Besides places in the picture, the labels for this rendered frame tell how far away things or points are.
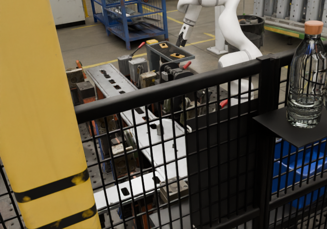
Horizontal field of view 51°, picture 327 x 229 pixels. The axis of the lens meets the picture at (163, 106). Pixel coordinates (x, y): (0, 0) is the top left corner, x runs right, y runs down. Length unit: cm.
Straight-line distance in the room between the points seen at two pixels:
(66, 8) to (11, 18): 790
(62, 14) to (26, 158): 788
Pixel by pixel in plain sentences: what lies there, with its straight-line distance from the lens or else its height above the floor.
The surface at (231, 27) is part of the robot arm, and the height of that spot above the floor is 133.
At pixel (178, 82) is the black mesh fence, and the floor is 155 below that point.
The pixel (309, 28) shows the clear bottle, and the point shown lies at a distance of 65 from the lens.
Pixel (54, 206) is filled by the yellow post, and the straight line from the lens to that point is 51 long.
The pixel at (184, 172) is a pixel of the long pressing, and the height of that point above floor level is 100.
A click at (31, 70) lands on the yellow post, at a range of 42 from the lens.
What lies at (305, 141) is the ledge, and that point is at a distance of 68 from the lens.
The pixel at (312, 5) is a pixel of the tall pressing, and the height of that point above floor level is 59.
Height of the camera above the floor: 179
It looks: 27 degrees down
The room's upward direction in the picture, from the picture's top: 5 degrees counter-clockwise
